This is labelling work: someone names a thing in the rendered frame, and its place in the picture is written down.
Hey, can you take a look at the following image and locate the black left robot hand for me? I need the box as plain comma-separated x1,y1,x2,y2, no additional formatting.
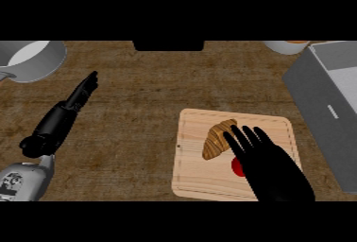
18,70,100,160

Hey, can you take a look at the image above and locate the grey metal pot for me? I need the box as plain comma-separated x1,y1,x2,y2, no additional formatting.
0,41,68,84

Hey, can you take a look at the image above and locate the white cup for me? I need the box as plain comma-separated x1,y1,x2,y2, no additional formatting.
261,41,313,56

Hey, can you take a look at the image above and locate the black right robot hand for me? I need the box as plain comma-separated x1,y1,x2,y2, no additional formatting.
221,124,317,202

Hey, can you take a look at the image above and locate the grey cardboard box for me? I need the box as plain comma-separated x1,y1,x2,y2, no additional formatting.
282,41,357,195

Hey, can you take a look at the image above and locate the red can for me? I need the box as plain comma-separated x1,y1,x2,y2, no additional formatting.
230,156,247,178

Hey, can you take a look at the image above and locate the brown croissant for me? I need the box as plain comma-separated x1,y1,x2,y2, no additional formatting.
201,118,239,161

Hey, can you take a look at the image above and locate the pale wooden cutting board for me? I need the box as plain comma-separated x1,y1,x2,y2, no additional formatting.
170,108,304,202

